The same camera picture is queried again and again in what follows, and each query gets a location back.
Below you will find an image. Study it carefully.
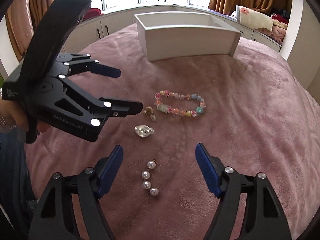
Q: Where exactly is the silver heart-shaped earring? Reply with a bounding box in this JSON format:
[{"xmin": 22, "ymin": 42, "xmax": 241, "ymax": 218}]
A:
[{"xmin": 135, "ymin": 125, "xmax": 154, "ymax": 138}]

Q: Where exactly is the colourful beaded bracelet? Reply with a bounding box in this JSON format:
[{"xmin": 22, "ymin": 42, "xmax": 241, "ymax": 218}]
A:
[{"xmin": 154, "ymin": 90, "xmax": 207, "ymax": 118}]

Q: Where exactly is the person's left hand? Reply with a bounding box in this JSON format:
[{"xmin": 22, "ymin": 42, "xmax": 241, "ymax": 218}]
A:
[{"xmin": 1, "ymin": 99, "xmax": 29, "ymax": 133}]

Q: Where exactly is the white cabinet row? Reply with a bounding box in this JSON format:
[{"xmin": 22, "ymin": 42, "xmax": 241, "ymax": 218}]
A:
[{"xmin": 61, "ymin": 4, "xmax": 281, "ymax": 53}]

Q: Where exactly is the gold and white earring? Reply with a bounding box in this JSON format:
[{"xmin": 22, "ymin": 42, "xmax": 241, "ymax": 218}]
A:
[{"xmin": 143, "ymin": 106, "xmax": 156, "ymax": 121}]

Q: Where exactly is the red cloth on sill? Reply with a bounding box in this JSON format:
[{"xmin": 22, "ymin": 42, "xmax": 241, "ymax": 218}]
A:
[{"xmin": 83, "ymin": 8, "xmax": 103, "ymax": 21}]

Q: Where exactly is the pearl drop earring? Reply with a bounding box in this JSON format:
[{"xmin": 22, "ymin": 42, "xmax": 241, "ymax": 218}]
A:
[{"xmin": 140, "ymin": 159, "xmax": 161, "ymax": 197}]

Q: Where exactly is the white plastic storage bin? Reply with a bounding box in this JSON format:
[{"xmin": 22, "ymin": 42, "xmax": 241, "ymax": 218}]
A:
[{"xmin": 136, "ymin": 14, "xmax": 241, "ymax": 62}]

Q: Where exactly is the pink plush toy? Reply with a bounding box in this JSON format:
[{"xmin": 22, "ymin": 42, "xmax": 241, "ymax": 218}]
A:
[{"xmin": 258, "ymin": 20, "xmax": 287, "ymax": 44}]

